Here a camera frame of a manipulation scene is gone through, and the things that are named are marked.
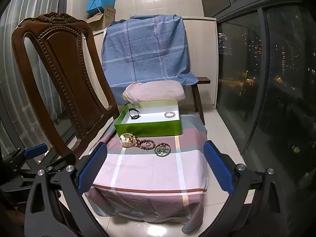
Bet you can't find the brown bead bracelet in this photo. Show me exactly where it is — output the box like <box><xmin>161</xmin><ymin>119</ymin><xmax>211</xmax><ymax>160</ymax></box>
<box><xmin>131</xmin><ymin>136</ymin><xmax>156</xmax><ymax>151</ymax></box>

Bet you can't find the pink plaid tablecloth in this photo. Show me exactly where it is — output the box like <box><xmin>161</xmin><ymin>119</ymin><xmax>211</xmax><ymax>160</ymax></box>
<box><xmin>85</xmin><ymin>115</ymin><xmax>208</xmax><ymax>234</ymax></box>

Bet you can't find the dark wooden bench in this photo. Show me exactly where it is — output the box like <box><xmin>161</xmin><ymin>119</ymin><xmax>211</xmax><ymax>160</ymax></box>
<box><xmin>184</xmin><ymin>77</ymin><xmax>211</xmax><ymax>125</ymax></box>

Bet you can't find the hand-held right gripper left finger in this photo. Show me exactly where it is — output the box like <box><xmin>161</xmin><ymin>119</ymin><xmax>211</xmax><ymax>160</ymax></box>
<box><xmin>24</xmin><ymin>142</ymin><xmax>108</xmax><ymax>237</ymax></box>

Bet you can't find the green cardboard box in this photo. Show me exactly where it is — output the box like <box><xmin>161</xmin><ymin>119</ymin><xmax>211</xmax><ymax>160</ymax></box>
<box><xmin>114</xmin><ymin>99</ymin><xmax>182</xmax><ymax>137</ymax></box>

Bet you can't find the pink cushion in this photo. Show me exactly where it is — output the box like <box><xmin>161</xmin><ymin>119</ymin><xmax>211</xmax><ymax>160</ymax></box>
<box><xmin>123</xmin><ymin>80</ymin><xmax>186</xmax><ymax>104</ymax></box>

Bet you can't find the blue folded bag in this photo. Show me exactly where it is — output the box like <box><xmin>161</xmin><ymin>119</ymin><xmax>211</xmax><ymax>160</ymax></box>
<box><xmin>86</xmin><ymin>0</ymin><xmax>116</xmax><ymax>14</ymax></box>

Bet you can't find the carved wooden chair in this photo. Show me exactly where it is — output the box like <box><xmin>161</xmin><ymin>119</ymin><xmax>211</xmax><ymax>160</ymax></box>
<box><xmin>11</xmin><ymin>12</ymin><xmax>121</xmax><ymax>165</ymax></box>

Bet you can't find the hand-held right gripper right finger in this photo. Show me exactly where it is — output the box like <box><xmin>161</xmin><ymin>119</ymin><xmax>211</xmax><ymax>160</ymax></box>
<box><xmin>197</xmin><ymin>140</ymin><xmax>294</xmax><ymax>237</ymax></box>

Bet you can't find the grey sheer curtain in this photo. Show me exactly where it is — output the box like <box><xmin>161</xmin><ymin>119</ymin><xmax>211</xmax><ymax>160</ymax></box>
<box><xmin>0</xmin><ymin>0</ymin><xmax>70</xmax><ymax>158</ymax></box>

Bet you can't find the white chunky bracelet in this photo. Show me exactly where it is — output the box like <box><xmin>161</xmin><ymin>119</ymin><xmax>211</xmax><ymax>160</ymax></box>
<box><xmin>119</xmin><ymin>133</ymin><xmax>136</xmax><ymax>148</ymax></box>

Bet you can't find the blue plaid cloth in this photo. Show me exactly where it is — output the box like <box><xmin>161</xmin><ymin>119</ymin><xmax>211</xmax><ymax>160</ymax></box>
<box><xmin>102</xmin><ymin>14</ymin><xmax>199</xmax><ymax>89</ymax></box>

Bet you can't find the brown cardboard box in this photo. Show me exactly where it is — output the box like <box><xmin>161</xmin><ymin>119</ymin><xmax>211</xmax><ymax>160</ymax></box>
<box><xmin>85</xmin><ymin>5</ymin><xmax>116</xmax><ymax>31</ymax></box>

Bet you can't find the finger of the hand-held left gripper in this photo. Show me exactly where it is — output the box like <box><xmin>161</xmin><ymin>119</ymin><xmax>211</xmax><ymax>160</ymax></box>
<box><xmin>10</xmin><ymin>143</ymin><xmax>48</xmax><ymax>169</ymax></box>

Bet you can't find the glass balcony window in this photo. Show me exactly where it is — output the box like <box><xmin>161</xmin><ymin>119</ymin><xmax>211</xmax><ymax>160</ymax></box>
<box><xmin>215</xmin><ymin>0</ymin><xmax>316</xmax><ymax>203</ymax></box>

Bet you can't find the dark green bangle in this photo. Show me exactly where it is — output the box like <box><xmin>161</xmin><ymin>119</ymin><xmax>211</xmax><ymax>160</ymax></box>
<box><xmin>154</xmin><ymin>145</ymin><xmax>171</xmax><ymax>157</ymax></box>

